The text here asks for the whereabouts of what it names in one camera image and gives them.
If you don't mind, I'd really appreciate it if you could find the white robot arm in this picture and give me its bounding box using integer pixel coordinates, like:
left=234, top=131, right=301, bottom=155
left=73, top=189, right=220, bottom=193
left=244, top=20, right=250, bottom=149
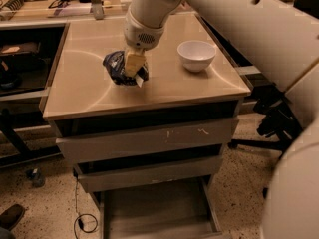
left=125, top=0, right=319, bottom=239

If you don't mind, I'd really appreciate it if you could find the back workbench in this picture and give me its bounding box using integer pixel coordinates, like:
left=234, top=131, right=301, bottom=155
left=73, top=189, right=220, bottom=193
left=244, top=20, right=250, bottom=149
left=0, top=0, right=300, bottom=30

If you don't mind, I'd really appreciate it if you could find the black floor cable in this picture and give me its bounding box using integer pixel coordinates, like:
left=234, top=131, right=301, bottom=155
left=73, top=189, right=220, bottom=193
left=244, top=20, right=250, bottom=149
left=72, top=168, right=100, bottom=239

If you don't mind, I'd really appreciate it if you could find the middle drawer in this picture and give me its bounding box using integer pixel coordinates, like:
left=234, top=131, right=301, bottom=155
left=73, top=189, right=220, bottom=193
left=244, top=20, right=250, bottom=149
left=78, top=155, right=222, bottom=192

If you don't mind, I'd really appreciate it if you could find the top drawer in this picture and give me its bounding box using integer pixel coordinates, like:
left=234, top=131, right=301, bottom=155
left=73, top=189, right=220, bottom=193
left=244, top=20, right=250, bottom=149
left=57, top=118, right=238, bottom=164

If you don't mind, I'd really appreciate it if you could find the open bottom drawer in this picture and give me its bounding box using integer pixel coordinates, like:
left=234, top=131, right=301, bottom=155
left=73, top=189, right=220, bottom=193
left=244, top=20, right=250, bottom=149
left=101, top=177, right=232, bottom=239

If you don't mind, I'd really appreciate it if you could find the blue chip bag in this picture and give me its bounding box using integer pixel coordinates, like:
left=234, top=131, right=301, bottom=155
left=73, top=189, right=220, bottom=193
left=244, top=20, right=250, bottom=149
left=103, top=50, right=149, bottom=87

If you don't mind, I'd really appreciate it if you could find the grey metal post left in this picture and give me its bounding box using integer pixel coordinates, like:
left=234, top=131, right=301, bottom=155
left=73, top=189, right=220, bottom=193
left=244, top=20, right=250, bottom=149
left=91, top=0, right=104, bottom=20

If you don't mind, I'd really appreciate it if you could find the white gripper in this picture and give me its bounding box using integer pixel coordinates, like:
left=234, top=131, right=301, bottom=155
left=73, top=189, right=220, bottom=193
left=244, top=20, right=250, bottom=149
left=124, top=11, right=164, bottom=78

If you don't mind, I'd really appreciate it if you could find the small caster on floor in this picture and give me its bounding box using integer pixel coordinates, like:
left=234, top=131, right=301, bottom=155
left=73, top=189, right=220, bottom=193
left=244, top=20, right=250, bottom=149
left=26, top=168, right=45, bottom=188

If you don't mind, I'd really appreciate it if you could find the black office chair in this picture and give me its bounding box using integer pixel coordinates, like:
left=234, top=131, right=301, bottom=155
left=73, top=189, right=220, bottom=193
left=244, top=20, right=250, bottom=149
left=228, top=83, right=304, bottom=201

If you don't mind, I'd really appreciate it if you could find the coiled soldering stand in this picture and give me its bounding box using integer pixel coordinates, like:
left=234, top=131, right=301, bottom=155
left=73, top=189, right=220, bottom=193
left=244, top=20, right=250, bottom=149
left=0, top=0, right=24, bottom=21

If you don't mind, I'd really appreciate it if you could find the white bowl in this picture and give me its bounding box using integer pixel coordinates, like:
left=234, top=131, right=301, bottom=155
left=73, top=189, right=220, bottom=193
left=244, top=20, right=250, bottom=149
left=177, top=40, right=216, bottom=73

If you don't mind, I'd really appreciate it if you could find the grey drawer cabinet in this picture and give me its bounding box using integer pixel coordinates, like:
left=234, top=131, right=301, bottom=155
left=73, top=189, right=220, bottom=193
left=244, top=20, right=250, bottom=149
left=39, top=12, right=254, bottom=239

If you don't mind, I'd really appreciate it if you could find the dark shoe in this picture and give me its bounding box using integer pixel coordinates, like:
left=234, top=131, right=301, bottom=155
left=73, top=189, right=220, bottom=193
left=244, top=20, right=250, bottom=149
left=0, top=204, right=25, bottom=230

